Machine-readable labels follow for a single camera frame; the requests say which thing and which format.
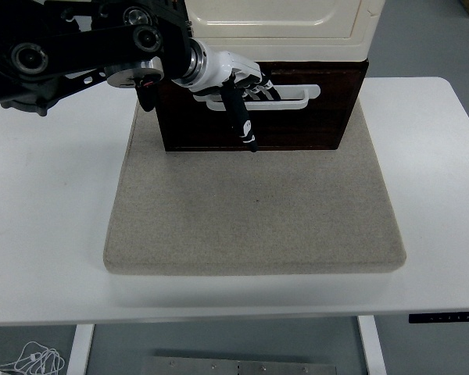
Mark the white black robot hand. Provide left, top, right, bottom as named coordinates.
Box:
left=171, top=45, right=285, bottom=155

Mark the white drawer handle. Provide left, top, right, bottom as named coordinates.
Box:
left=193, top=83, right=321, bottom=114

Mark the dark wooden drawer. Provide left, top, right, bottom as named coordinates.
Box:
left=158, top=64, right=363, bottom=152

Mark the cream cabinet door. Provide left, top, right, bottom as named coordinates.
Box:
left=184, top=0, right=363, bottom=39

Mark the cream plastic cabinet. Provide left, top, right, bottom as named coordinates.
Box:
left=182, top=0, right=385, bottom=63

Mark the dark wooden drawer case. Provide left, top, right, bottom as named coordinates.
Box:
left=155, top=57, right=370, bottom=152

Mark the grey felt mat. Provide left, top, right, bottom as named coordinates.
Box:
left=102, top=76, right=408, bottom=277

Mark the white table leg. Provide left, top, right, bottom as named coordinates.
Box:
left=65, top=323, right=96, bottom=375
left=356, top=315, right=388, bottom=375

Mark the black table control panel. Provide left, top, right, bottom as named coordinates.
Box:
left=408, top=310, right=469, bottom=324

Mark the white cable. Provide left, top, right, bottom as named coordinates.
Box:
left=0, top=340, right=66, bottom=375

